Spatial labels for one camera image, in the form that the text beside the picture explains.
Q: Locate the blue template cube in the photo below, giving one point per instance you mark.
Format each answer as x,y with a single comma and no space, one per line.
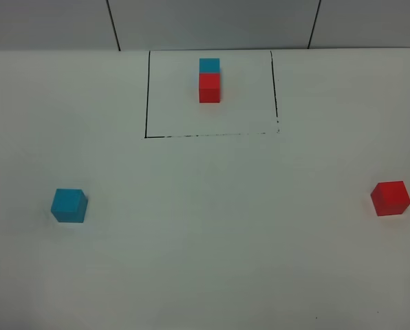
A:
209,65

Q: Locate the red template cube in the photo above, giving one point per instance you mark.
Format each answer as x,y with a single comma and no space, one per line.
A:
209,87

